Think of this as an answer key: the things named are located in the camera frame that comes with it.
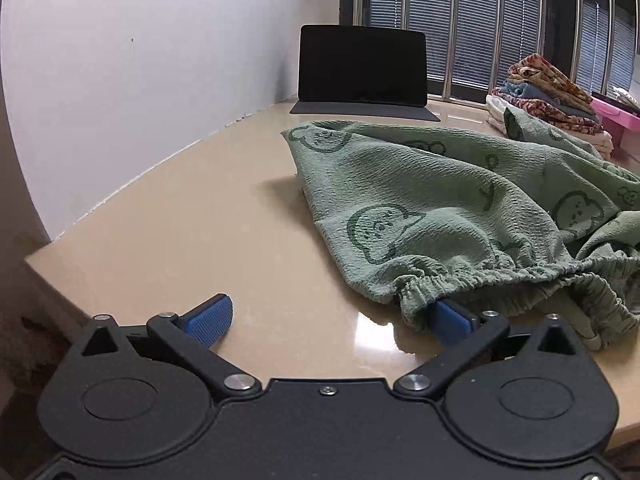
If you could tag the bright pink box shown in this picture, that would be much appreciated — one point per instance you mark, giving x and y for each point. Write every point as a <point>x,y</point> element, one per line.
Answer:
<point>617,120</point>

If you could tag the blue folded cloth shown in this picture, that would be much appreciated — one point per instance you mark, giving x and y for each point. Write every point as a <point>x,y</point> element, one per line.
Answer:
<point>537,92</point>

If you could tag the window with metal bars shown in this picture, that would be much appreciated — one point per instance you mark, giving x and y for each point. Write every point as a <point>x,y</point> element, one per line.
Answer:
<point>480,15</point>

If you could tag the black tablet with keyboard case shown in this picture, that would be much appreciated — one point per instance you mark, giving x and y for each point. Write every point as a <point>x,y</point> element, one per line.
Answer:
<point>362,65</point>

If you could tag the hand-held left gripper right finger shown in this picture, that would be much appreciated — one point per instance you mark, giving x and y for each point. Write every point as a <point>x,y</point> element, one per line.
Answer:
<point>450,324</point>

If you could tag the orange floral folded cloth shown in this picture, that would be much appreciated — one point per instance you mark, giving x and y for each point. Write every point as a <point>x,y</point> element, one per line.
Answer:
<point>547,76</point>

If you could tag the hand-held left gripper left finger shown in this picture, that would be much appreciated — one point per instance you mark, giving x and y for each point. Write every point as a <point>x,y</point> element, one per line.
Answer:
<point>212,319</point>

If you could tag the dark red floral folded cloth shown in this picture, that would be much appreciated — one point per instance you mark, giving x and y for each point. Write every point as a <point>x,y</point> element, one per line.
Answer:
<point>545,111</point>

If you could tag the cream folded cloth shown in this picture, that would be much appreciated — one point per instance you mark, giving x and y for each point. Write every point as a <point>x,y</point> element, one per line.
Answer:
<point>497,112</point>

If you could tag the green bear print pants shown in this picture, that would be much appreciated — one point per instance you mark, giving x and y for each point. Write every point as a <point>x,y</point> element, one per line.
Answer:
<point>425,185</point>

